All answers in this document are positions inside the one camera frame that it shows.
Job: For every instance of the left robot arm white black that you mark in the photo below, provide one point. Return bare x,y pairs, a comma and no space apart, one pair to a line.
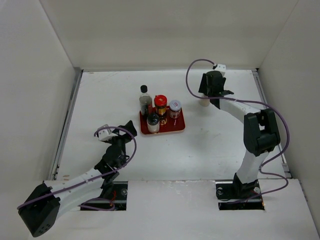
47,203

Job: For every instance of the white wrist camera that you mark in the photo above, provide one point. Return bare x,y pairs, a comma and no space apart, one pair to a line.
219,70
104,133

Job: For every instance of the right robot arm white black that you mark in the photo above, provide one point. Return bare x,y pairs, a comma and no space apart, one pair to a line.
260,131

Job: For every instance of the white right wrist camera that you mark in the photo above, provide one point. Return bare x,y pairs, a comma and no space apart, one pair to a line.
219,70

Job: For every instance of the red lid sauce jar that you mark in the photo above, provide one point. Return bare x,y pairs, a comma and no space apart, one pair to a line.
160,102

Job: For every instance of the small jar white lid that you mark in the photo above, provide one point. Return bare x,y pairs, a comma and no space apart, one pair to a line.
175,109

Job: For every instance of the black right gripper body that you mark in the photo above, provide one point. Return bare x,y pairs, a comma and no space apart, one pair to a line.
204,87

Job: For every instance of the soy sauce bottle red label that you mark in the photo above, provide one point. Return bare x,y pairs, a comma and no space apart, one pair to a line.
145,101

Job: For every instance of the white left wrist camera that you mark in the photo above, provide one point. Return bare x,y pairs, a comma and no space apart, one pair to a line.
104,133

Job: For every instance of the salt grinder black clear top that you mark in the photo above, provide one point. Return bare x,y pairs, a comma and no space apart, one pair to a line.
204,101

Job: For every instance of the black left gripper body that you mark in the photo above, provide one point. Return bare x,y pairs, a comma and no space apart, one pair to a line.
121,140

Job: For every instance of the white shaker black knob lid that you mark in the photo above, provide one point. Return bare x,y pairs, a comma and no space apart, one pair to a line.
153,123

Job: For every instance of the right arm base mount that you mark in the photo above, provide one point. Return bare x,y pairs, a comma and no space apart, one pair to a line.
233,196

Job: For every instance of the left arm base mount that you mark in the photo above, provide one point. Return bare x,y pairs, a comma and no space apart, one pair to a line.
113,199

